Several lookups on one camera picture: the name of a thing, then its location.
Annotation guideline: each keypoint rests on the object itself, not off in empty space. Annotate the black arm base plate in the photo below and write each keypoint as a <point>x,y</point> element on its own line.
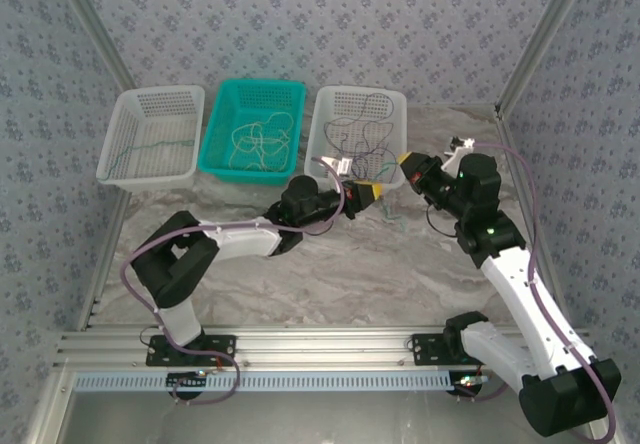
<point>425,351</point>
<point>220,351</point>

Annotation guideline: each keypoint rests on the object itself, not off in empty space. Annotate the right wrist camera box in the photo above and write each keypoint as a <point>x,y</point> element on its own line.
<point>457,156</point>

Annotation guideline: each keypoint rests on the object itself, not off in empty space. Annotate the white plastic mesh basket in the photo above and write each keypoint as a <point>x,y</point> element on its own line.
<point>330,109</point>
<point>150,119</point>

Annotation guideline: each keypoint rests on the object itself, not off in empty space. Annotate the grey metal panel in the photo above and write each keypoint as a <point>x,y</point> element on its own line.
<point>325,419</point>

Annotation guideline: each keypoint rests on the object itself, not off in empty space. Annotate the aluminium mounting rail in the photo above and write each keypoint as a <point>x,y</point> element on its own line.
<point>325,346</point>

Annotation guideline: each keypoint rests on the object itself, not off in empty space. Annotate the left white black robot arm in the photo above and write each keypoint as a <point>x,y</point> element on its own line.
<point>250,242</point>

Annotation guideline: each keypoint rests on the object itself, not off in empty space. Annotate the black controller board with LED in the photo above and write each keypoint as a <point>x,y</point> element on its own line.
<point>185,381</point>
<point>470,381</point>

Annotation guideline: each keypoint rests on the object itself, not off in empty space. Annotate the aluminium upright post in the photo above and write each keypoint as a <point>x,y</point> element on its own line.
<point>92,19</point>
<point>547,29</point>

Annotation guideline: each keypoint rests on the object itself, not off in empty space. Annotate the teal plastic mesh basket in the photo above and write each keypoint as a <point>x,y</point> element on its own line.
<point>250,99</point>

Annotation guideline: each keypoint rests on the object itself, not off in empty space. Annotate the aluminium frame leg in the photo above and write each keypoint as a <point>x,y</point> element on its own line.
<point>50,409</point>

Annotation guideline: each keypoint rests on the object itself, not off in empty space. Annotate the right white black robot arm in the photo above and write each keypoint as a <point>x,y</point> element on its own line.
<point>515,284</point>

